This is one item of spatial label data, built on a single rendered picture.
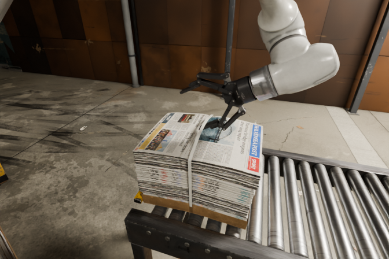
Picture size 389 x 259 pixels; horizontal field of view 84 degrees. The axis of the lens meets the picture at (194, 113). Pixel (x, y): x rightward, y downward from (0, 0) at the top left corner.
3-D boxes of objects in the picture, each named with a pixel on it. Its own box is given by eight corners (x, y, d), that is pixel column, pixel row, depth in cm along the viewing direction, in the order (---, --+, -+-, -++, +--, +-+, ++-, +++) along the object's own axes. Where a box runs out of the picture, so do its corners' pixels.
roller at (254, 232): (263, 256, 64) (246, 254, 66) (265, 159, 104) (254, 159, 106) (260, 245, 62) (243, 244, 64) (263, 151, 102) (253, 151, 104)
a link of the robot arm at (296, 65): (282, 103, 61) (271, 66, 67) (345, 84, 54) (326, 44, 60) (273, 88, 53) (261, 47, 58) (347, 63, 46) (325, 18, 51)
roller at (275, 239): (265, 259, 64) (268, 249, 62) (267, 161, 104) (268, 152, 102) (283, 265, 63) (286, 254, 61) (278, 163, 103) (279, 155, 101)
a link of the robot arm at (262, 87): (279, 100, 57) (257, 107, 59) (278, 89, 64) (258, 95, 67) (267, 69, 54) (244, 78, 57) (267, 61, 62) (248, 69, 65)
